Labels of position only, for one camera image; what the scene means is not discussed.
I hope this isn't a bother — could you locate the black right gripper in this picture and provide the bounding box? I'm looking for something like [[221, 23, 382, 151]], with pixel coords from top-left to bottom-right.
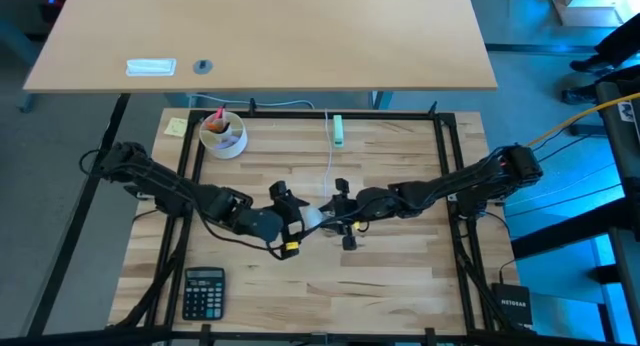
[[319, 177, 361, 252]]

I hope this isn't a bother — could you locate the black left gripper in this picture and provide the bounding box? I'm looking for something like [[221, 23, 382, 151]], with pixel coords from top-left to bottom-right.
[[268, 180, 311, 261]]

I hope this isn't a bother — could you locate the white lightbulb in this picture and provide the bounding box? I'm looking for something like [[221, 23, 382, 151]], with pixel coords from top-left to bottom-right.
[[303, 205, 327, 232]]

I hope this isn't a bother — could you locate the white round desk organizer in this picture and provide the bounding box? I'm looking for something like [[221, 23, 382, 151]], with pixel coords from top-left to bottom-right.
[[198, 110, 249, 161]]

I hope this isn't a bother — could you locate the black calculator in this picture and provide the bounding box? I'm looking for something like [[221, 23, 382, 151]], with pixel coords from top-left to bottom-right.
[[181, 266, 226, 321]]

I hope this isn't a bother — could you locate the yellow sticky note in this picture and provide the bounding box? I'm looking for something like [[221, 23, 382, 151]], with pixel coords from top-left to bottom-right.
[[163, 117, 188, 138]]

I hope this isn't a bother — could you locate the beige wooden desk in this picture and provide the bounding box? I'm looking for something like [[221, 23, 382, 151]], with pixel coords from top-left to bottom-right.
[[23, 0, 499, 94]]

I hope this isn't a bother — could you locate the dark grey cart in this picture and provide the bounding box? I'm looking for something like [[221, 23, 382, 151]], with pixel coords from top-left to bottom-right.
[[594, 80, 640, 346]]

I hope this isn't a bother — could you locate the white sticker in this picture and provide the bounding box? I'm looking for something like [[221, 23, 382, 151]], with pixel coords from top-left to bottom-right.
[[618, 100, 640, 125]]

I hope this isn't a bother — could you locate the white box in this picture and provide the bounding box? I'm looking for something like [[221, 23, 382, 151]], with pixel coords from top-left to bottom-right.
[[552, 0, 640, 28]]

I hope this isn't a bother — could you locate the black aluminium table frame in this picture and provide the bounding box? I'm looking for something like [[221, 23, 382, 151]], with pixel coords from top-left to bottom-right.
[[102, 100, 539, 346]]

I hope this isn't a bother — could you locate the grey cable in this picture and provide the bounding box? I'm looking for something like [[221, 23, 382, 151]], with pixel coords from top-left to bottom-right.
[[192, 93, 316, 111]]

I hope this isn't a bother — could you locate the black cable bundle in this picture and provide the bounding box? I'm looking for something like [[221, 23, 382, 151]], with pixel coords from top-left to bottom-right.
[[107, 213, 194, 332], [452, 215, 511, 332]]

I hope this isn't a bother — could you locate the black Netgear network switch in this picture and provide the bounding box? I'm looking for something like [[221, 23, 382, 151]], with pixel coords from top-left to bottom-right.
[[491, 282, 534, 330]]

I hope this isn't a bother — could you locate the black outer stand frame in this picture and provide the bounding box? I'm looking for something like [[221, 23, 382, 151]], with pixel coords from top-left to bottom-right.
[[0, 92, 640, 346]]

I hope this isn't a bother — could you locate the yellow cable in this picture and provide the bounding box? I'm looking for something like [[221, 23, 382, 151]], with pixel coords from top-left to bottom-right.
[[527, 91, 640, 148]]

